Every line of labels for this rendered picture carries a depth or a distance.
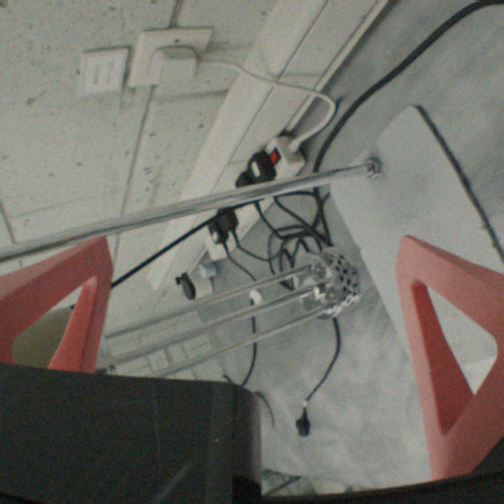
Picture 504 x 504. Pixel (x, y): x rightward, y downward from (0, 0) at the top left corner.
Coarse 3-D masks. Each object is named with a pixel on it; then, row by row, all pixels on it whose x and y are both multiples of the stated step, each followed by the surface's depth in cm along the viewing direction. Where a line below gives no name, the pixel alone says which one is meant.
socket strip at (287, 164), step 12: (276, 144) 62; (276, 156) 62; (288, 156) 62; (300, 156) 62; (276, 168) 63; (288, 168) 62; (300, 168) 64; (252, 204) 73; (264, 204) 73; (240, 216) 77; (252, 216) 76; (240, 228) 80; (228, 240) 85; (216, 252) 91
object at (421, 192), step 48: (384, 144) 47; (432, 144) 41; (336, 192) 57; (384, 192) 50; (432, 192) 43; (384, 240) 52; (432, 240) 45; (480, 240) 39; (384, 288) 54; (480, 336) 42
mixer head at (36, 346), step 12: (48, 312) 28; (60, 312) 27; (36, 324) 26; (48, 324) 26; (60, 324) 26; (24, 336) 25; (36, 336) 25; (48, 336) 25; (60, 336) 25; (12, 348) 24; (24, 348) 24; (36, 348) 24; (48, 348) 24; (108, 348) 27; (24, 360) 23; (36, 360) 24; (48, 360) 24; (96, 360) 26; (108, 360) 27; (96, 372) 25; (108, 372) 26
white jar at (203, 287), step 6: (186, 282) 106; (198, 282) 107; (204, 282) 107; (210, 282) 108; (186, 288) 108; (192, 288) 106; (198, 288) 106; (204, 288) 107; (210, 288) 108; (186, 294) 109; (192, 294) 106; (198, 294) 107; (204, 294) 108
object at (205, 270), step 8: (200, 264) 103; (208, 264) 103; (184, 272) 101; (192, 272) 100; (200, 272) 101; (208, 272) 102; (216, 272) 103; (176, 280) 99; (184, 280) 100; (192, 280) 101
